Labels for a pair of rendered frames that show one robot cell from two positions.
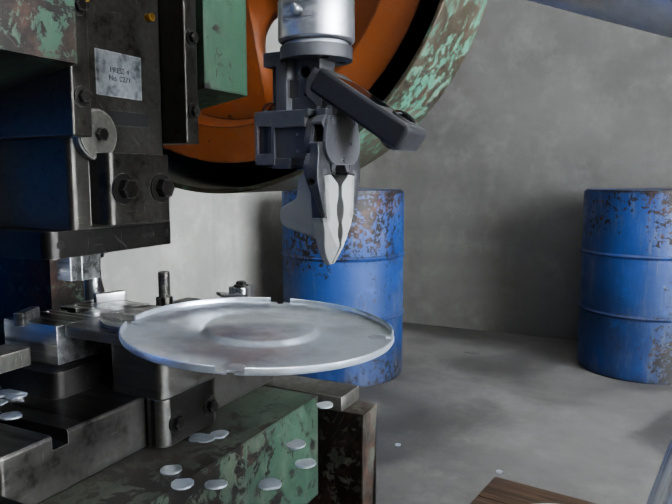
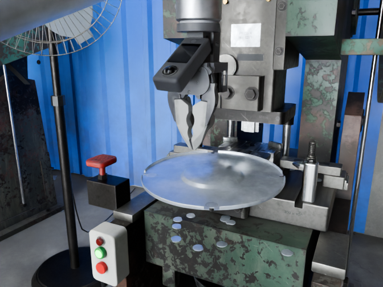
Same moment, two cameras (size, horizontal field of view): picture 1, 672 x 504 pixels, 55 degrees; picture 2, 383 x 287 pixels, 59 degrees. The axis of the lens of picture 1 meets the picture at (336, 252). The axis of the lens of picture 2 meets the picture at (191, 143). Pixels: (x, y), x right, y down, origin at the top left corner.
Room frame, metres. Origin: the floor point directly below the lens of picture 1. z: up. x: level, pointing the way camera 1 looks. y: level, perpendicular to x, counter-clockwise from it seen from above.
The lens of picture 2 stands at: (0.64, -0.58, 1.03)
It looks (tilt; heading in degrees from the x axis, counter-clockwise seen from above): 15 degrees down; 90
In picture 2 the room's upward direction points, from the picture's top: straight up
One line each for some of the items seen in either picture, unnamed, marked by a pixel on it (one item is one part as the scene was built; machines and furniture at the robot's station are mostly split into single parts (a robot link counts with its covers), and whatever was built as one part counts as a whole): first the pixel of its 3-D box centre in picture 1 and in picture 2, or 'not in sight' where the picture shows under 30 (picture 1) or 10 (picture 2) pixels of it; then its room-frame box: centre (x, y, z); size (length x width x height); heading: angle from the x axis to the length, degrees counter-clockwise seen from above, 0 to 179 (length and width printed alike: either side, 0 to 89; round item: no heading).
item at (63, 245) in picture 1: (72, 245); (252, 115); (0.81, 0.33, 0.86); 0.20 x 0.16 x 0.05; 153
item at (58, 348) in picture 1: (81, 327); (249, 152); (0.80, 0.32, 0.76); 0.15 x 0.09 x 0.05; 153
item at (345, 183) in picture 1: (321, 217); (206, 123); (0.67, 0.01, 0.91); 0.06 x 0.03 x 0.09; 62
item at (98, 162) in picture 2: not in sight; (102, 171); (0.41, 0.27, 0.72); 0.07 x 0.06 x 0.08; 63
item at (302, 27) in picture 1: (314, 26); (196, 11); (0.65, 0.02, 1.09); 0.08 x 0.08 x 0.05
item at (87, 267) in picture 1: (81, 263); (251, 124); (0.80, 0.32, 0.84); 0.05 x 0.03 x 0.04; 153
